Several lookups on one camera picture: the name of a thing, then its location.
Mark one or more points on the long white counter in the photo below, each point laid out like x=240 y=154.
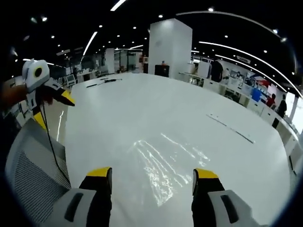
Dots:
x=260 y=111

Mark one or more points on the curved ceiling light strip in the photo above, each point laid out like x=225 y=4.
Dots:
x=118 y=4
x=89 y=46

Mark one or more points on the grey mesh chair back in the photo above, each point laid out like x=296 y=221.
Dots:
x=30 y=170

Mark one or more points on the white box appliance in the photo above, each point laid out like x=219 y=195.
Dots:
x=204 y=70

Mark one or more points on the black cabinet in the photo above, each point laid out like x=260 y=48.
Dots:
x=162 y=70

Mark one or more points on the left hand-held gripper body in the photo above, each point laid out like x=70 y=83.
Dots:
x=30 y=80

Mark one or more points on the clear food packaging bag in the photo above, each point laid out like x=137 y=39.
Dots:
x=161 y=165

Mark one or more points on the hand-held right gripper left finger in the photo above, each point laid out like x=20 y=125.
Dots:
x=94 y=203

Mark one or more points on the blue storage box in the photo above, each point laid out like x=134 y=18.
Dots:
x=256 y=94

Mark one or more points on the white table slot strip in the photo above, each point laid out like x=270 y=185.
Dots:
x=229 y=127

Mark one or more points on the white office chair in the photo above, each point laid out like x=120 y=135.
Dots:
x=71 y=81

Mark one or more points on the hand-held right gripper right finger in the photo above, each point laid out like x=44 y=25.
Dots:
x=208 y=203

